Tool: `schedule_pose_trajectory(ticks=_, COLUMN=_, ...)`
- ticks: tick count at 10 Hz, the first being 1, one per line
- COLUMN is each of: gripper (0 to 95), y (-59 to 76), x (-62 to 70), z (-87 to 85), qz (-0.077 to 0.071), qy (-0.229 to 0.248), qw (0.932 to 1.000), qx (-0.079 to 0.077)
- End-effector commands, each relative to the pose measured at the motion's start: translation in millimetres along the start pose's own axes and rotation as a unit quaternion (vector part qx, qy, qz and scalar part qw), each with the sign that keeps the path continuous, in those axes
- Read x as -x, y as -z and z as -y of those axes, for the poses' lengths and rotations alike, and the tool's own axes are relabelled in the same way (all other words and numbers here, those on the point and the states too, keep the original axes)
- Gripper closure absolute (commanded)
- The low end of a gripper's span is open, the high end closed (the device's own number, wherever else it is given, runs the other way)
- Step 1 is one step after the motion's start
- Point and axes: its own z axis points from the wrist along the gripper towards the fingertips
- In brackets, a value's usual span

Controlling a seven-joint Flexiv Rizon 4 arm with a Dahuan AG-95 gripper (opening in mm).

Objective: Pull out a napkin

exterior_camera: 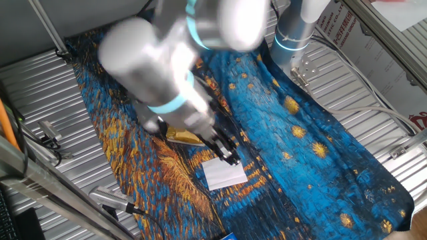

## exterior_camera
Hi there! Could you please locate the slanted metal pole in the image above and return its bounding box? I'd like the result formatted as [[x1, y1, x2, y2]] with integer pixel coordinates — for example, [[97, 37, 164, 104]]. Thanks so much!
[[27, 0, 69, 56]]

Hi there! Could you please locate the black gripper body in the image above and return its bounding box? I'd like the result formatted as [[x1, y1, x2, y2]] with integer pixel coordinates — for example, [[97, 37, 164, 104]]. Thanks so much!
[[197, 127, 235, 157]]

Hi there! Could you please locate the grey hose with metal connector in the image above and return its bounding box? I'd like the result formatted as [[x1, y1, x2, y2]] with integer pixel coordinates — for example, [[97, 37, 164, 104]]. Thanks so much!
[[290, 66, 422, 134]]

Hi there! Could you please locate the white panel with red print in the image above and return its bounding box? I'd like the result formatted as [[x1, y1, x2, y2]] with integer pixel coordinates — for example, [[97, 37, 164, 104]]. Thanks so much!
[[315, 0, 427, 131]]

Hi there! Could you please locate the white paper napkin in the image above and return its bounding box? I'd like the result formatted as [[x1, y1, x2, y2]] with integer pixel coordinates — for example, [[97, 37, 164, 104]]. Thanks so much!
[[201, 157, 249, 192]]

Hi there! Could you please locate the aluminium frame beam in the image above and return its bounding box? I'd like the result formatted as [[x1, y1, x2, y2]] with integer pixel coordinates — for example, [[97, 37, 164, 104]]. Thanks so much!
[[340, 0, 427, 89], [0, 135, 137, 240]]

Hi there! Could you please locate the black keyboard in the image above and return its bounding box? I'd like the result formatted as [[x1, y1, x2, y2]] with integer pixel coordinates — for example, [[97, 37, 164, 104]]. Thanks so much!
[[0, 188, 19, 240]]

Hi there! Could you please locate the dark metal pole clamp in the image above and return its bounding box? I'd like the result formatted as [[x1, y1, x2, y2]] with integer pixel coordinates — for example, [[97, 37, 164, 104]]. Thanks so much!
[[54, 47, 73, 65]]

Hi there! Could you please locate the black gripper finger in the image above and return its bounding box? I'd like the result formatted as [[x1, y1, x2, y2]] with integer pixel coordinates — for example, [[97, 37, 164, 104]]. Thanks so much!
[[216, 145, 234, 165], [227, 146, 242, 167]]

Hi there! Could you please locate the starry night painting tablecloth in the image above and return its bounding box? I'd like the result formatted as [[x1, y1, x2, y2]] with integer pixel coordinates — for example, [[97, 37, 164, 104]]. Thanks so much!
[[65, 28, 415, 240]]

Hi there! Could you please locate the orange cable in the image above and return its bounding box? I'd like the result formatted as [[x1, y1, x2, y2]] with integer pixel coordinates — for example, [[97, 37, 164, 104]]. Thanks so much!
[[0, 98, 20, 151]]

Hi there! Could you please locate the white sheet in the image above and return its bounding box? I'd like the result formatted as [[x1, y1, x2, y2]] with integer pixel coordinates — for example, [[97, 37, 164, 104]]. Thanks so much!
[[370, 0, 427, 33]]

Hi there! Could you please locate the small silver camera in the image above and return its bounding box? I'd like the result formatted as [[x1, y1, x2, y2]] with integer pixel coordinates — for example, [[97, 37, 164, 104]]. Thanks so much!
[[37, 119, 63, 141]]

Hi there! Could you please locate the black large camera cable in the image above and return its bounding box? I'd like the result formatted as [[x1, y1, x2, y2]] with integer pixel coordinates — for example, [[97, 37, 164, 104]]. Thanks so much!
[[125, 203, 167, 240]]

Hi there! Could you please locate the silver camera mount bracket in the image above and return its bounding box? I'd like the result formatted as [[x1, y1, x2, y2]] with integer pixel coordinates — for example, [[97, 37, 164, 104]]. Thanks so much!
[[49, 139, 73, 161]]

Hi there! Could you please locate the large silver camera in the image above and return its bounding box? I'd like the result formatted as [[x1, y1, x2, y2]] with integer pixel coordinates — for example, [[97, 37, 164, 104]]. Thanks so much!
[[88, 185, 135, 215]]

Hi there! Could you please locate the aluminium bar with corner bracket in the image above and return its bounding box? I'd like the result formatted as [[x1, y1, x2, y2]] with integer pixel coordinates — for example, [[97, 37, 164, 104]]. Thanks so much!
[[389, 128, 427, 160]]

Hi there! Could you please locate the black box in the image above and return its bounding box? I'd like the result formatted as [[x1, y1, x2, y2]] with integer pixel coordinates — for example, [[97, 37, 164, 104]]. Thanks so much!
[[15, 207, 46, 240]]

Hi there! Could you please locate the black large camera mount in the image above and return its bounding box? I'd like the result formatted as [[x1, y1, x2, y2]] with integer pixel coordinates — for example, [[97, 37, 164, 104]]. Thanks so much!
[[101, 203, 120, 221]]

